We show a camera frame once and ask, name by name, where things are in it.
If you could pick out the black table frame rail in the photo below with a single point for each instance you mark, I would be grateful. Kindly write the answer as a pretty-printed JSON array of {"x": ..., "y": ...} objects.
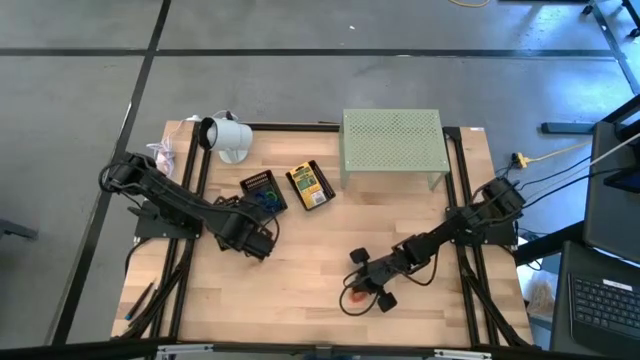
[
  {"x": 204, "y": 175},
  {"x": 191, "y": 160},
  {"x": 290, "y": 126},
  {"x": 452, "y": 175}
]

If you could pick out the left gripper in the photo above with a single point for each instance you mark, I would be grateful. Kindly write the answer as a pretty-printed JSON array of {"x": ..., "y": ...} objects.
[{"x": 257, "y": 245}]

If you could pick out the black stand foot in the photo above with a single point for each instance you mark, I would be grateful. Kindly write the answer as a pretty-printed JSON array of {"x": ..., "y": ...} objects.
[
  {"x": 565, "y": 128},
  {"x": 17, "y": 229}
]

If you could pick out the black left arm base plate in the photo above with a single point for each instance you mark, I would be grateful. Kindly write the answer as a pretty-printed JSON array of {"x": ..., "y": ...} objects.
[{"x": 150, "y": 227}]

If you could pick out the black diagonal frame brace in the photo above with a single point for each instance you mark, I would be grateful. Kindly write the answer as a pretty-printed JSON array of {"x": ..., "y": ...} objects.
[
  {"x": 160, "y": 292},
  {"x": 510, "y": 327}
]

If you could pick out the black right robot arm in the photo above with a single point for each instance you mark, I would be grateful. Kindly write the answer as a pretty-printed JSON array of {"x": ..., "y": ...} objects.
[{"x": 435, "y": 240}]

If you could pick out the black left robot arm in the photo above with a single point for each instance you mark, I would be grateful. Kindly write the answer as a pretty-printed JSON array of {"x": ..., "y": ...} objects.
[{"x": 170, "y": 200}]

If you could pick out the black laptop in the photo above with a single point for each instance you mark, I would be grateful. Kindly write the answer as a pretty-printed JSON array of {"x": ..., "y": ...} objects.
[{"x": 600, "y": 305}]

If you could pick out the black overhead frame bar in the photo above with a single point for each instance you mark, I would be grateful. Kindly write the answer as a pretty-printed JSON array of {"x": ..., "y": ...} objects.
[{"x": 100, "y": 348}]

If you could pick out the yellow green crayon box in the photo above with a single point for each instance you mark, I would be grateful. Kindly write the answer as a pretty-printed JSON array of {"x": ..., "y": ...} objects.
[{"x": 307, "y": 182}]

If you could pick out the crumpled brown paper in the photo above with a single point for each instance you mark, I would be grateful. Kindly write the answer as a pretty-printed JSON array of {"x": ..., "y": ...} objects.
[{"x": 541, "y": 297}]

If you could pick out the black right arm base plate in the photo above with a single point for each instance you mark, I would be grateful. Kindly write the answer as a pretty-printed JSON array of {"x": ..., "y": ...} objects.
[{"x": 502, "y": 235}]

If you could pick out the green perforated metal shelf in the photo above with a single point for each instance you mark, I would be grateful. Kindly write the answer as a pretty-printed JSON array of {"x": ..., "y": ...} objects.
[{"x": 395, "y": 140}]

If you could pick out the black pen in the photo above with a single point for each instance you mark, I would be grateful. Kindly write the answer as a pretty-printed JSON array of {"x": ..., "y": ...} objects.
[{"x": 142, "y": 297}]

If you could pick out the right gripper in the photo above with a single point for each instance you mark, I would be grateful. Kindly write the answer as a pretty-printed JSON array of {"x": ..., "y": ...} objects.
[{"x": 380, "y": 275}]

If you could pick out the orange spiral coil keyring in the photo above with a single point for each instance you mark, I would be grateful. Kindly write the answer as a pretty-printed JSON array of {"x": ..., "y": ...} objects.
[{"x": 357, "y": 296}]

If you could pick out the dark grey monitor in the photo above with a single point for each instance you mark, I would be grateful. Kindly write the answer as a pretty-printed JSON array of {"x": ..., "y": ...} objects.
[{"x": 610, "y": 215}]

